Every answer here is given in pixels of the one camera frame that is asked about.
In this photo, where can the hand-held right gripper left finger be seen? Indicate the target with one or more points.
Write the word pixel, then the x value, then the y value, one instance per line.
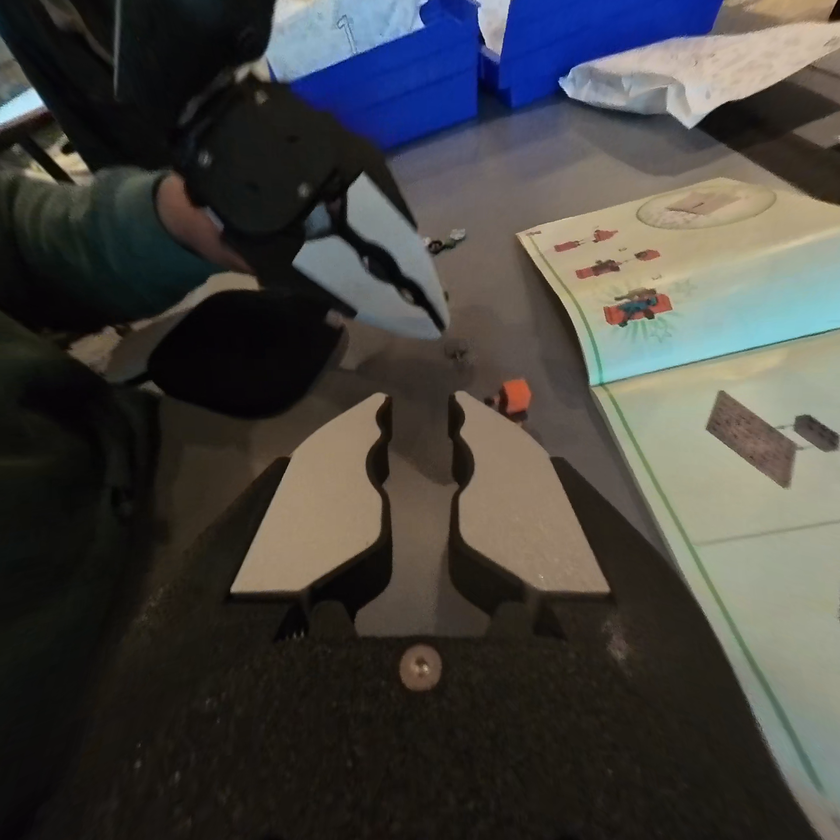
pixel 309 525

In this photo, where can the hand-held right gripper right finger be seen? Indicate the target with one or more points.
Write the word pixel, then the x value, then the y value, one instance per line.
pixel 532 525

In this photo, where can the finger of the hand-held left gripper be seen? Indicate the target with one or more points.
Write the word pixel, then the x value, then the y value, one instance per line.
pixel 348 282
pixel 394 236

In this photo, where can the pile of toy bricks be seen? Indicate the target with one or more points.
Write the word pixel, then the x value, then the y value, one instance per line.
pixel 446 240

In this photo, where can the orange pumpkin face brick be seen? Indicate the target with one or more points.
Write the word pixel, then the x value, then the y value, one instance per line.
pixel 516 394

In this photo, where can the white instruction booklet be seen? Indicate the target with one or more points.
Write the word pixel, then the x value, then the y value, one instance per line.
pixel 709 341

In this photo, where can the person's left forearm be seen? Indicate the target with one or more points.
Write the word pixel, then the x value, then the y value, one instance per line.
pixel 92 243

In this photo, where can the person's left hand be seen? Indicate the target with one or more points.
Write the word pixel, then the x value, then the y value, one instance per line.
pixel 190 223

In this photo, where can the white printed sheet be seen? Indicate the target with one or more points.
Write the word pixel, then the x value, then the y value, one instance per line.
pixel 341 26

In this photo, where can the blue plastic bin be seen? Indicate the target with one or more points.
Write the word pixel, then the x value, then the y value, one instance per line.
pixel 394 79
pixel 591 46

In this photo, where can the white paper bag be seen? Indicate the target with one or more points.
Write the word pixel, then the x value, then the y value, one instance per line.
pixel 696 72

